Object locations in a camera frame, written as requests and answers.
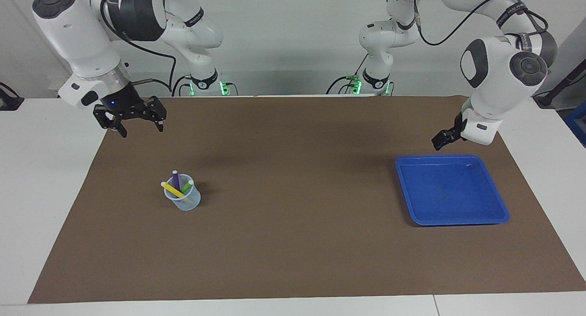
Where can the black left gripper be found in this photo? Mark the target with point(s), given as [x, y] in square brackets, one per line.
[458, 126]

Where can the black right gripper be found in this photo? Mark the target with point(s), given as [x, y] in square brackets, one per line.
[126, 103]

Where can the purple marker pen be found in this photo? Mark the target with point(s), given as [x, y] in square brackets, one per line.
[176, 179]

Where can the yellow marker pen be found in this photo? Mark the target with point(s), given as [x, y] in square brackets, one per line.
[171, 189]

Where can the green marker pen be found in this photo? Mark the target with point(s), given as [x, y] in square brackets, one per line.
[187, 187]

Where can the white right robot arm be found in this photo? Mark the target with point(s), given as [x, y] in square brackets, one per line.
[78, 32]

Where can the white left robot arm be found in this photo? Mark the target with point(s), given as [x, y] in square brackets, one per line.
[499, 73]

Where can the blue plastic tray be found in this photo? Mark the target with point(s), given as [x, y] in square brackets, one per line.
[451, 192]

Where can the clear plastic cup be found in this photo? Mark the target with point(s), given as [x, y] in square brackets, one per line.
[187, 204]

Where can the black table clamp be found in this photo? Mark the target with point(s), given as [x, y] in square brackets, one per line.
[9, 100]

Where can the blue storage box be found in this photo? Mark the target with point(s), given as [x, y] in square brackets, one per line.
[577, 126]

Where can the brown table mat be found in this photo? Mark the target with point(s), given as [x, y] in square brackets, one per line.
[293, 242]

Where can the black stand bracket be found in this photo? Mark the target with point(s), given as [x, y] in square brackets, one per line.
[549, 96]

